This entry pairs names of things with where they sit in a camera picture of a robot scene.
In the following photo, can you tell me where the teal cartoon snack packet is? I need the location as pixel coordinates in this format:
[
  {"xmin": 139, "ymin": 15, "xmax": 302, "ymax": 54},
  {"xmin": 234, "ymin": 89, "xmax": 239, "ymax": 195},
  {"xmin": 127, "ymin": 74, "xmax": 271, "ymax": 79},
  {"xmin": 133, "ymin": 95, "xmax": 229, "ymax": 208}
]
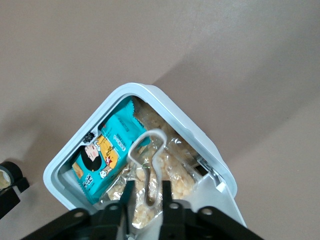
[{"xmin": 71, "ymin": 95, "xmax": 152, "ymax": 206}]

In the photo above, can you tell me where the white rubber band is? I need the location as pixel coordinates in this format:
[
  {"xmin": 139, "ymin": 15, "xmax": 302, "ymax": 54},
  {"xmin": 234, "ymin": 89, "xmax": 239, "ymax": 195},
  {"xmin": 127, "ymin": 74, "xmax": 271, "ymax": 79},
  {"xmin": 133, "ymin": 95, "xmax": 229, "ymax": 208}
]
[{"xmin": 127, "ymin": 127, "xmax": 167, "ymax": 207}]

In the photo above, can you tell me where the clear puffed snack packet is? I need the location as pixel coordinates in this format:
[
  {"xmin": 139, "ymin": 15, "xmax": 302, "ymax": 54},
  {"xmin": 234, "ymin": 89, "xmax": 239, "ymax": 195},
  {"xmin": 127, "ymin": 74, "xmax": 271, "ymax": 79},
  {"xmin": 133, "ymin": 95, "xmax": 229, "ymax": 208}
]
[
  {"xmin": 99, "ymin": 149, "xmax": 196, "ymax": 230},
  {"xmin": 131, "ymin": 96, "xmax": 199, "ymax": 166}
]

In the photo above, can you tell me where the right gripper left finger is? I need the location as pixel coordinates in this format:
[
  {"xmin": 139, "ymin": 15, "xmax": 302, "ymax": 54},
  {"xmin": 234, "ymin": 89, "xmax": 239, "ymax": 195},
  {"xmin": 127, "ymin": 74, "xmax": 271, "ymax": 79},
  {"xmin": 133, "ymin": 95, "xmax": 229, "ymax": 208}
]
[{"xmin": 91, "ymin": 180, "xmax": 136, "ymax": 240}]

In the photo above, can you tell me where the brown table cover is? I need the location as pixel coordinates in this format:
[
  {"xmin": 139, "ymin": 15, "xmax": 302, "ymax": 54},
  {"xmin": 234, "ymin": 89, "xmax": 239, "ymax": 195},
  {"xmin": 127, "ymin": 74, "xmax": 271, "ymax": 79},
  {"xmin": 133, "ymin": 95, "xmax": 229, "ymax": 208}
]
[{"xmin": 0, "ymin": 0, "xmax": 320, "ymax": 240}]

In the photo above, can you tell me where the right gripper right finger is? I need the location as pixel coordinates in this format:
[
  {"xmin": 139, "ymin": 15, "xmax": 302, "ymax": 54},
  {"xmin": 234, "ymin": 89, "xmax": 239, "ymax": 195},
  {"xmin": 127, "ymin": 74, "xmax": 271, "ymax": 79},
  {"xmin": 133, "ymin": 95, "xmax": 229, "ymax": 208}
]
[{"xmin": 159, "ymin": 179, "xmax": 199, "ymax": 240}]

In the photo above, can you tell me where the black tape roll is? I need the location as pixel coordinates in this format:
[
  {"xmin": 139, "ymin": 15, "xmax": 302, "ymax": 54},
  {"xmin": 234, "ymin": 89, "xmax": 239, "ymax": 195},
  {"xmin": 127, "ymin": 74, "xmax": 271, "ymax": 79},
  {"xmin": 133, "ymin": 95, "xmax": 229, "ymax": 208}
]
[{"xmin": 0, "ymin": 160, "xmax": 24, "ymax": 190}]

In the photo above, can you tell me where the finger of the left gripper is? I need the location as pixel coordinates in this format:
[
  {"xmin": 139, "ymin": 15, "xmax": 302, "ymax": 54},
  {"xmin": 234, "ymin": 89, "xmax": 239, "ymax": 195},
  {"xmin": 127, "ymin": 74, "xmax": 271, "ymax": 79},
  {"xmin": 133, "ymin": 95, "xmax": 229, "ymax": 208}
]
[{"xmin": 0, "ymin": 176, "xmax": 31, "ymax": 221}]

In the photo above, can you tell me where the white square trash bin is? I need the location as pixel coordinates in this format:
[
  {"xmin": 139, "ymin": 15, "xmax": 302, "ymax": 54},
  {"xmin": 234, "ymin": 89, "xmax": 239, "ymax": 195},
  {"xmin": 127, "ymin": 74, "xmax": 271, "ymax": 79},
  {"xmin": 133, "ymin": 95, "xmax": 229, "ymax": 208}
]
[{"xmin": 42, "ymin": 82, "xmax": 248, "ymax": 240}]

